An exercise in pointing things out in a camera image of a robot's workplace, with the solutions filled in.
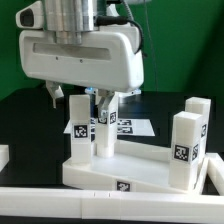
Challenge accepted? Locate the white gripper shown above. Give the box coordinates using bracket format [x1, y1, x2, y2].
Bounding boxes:
[19, 26, 144, 124]

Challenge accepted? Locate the white desk top tray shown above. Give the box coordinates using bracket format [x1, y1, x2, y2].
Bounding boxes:
[62, 140, 208, 194]

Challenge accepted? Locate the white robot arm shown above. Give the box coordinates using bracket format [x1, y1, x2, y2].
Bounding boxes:
[16, 0, 144, 122]

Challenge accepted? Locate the marker sheet with tags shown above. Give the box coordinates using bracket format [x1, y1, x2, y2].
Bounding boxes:
[63, 117, 156, 138]

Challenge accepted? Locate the white left fence piece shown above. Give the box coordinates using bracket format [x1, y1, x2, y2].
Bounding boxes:
[0, 145, 9, 172]

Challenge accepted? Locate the white fence piece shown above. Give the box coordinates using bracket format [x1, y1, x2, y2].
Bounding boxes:
[207, 153, 224, 196]
[0, 145, 9, 172]

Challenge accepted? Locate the white front fence bar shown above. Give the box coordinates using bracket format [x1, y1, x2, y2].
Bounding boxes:
[0, 187, 224, 224]

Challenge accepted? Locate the white right fence piece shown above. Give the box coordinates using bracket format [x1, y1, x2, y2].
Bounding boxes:
[207, 153, 224, 196]

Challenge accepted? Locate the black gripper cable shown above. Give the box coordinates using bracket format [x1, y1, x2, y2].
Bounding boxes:
[96, 0, 148, 58]

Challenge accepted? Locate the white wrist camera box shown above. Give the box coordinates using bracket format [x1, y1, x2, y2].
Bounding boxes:
[15, 0, 44, 29]

